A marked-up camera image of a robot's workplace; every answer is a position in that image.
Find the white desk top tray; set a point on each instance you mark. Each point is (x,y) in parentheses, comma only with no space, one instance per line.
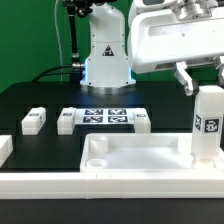
(154,152)

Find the white front fence rail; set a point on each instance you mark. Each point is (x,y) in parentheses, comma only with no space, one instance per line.
(112,185)

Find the fiducial marker sheet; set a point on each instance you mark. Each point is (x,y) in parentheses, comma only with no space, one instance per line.
(104,116)

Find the white left fence piece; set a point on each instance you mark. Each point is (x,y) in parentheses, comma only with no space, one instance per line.
(6,147)

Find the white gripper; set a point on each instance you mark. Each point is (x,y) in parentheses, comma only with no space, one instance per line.
(173,33)

